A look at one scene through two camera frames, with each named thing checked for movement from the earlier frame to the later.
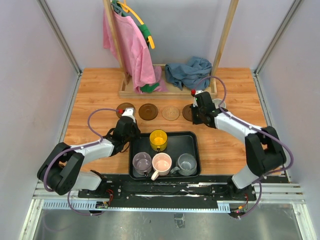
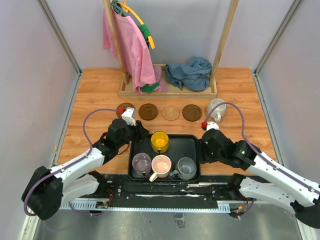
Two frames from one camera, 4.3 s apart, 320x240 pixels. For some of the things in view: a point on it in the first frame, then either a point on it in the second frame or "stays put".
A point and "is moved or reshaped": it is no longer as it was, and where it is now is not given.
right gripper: [195, 121] to [204, 157]
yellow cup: [158, 138] stays put
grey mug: [186, 165] is moved or reshaped
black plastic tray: [178, 143] stays put
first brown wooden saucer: [123, 106] stays put
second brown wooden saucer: [148, 111] stays put
